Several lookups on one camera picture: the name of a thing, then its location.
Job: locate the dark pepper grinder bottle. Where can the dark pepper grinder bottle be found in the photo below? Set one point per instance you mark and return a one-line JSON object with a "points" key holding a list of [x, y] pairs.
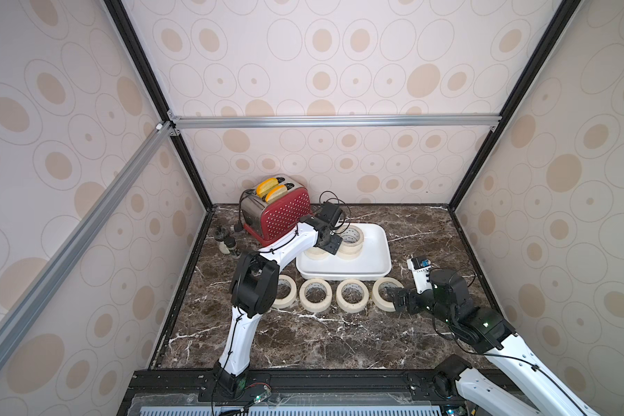
{"points": [[231, 247]]}

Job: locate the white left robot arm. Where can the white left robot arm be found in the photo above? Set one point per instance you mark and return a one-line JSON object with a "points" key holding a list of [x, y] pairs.
{"points": [[254, 290]]}

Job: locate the red polka dot toaster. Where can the red polka dot toaster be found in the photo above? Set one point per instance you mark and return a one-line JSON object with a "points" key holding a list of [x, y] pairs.
{"points": [[269, 222]]}

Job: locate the silver horizontal rear rail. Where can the silver horizontal rear rail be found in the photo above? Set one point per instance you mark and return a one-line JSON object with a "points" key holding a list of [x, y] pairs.
{"points": [[339, 121]]}

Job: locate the white plastic storage box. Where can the white plastic storage box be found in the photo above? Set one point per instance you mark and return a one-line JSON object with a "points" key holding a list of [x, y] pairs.
{"points": [[373, 263]]}

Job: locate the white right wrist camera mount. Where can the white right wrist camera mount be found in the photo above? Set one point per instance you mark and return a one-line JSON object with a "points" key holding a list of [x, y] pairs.
{"points": [[420, 267]]}

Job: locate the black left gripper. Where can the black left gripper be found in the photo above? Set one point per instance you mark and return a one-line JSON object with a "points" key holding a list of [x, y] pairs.
{"points": [[333, 244]]}

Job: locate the rear yellow bread slice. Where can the rear yellow bread slice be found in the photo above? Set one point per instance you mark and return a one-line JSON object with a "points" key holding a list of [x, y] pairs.
{"points": [[266, 186]]}

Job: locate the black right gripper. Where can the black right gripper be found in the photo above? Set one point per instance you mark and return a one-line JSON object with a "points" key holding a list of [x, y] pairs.
{"points": [[410, 299]]}

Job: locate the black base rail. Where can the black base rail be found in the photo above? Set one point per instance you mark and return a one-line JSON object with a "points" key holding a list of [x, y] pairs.
{"points": [[291, 392]]}

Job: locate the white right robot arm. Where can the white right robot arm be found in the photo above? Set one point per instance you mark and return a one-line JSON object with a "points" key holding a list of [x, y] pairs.
{"points": [[484, 332]]}

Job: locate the cream masking tape roll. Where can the cream masking tape roll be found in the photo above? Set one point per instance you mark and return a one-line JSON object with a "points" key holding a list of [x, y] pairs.
{"points": [[316, 295], [380, 293], [316, 254], [352, 296], [352, 241], [286, 292]]}

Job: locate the black left frame post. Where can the black left frame post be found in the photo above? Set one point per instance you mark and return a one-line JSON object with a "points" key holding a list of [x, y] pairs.
{"points": [[119, 15]]}

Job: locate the black vertical frame post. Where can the black vertical frame post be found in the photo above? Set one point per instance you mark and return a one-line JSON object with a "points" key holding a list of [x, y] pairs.
{"points": [[550, 37]]}

